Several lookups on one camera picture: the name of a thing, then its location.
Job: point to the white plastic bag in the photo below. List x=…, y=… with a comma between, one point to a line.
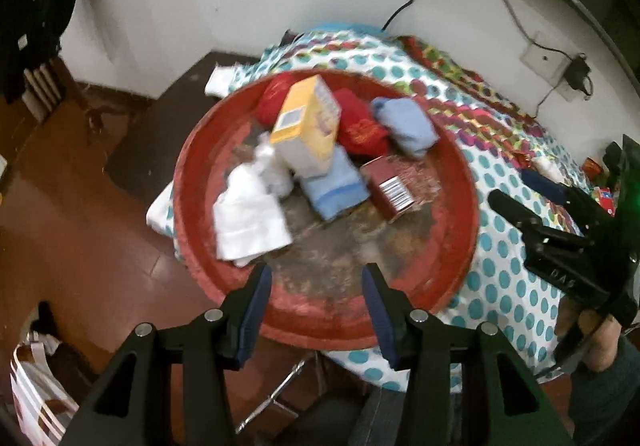
x=30, y=386

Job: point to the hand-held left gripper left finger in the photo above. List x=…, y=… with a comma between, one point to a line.
x=252, y=321

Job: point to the light blue sock dark cuff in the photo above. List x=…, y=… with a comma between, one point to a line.
x=335, y=186

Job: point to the round red tray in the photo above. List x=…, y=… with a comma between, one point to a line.
x=325, y=271

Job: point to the white cloth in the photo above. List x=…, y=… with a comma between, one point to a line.
x=220, y=80

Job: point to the colourful polka dot tablecloth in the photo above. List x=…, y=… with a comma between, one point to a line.
x=505, y=276

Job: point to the orange snack packet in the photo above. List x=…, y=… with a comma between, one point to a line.
x=594, y=167

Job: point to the yellow cardboard box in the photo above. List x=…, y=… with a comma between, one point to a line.
x=305, y=126

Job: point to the wooden slatted rack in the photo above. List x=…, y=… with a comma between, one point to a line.
x=42, y=91

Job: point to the plain light blue sock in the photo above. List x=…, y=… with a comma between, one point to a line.
x=405, y=126

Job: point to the dark red cardboard box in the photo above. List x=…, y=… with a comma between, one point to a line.
x=387, y=186

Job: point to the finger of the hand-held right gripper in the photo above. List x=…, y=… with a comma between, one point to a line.
x=520, y=216
x=542, y=183

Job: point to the dark brown stool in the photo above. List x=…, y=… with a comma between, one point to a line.
x=160, y=136

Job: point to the folding chair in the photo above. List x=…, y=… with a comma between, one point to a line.
x=280, y=383

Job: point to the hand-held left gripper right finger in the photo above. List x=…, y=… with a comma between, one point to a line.
x=380, y=321

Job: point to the black charger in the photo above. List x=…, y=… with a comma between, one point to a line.
x=580, y=73

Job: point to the greyish white sock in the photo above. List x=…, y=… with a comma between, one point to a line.
x=547, y=170

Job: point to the black hanging clothes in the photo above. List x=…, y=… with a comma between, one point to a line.
x=35, y=1

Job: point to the person's right hand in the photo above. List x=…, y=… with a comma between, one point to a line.
x=602, y=346

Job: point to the white wall socket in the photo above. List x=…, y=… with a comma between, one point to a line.
x=542, y=58

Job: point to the person's right forearm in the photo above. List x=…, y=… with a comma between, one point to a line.
x=610, y=401

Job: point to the red sock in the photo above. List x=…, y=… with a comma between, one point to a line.
x=274, y=98
x=357, y=126

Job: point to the crumpled white paper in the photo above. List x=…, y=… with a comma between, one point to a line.
x=272, y=171

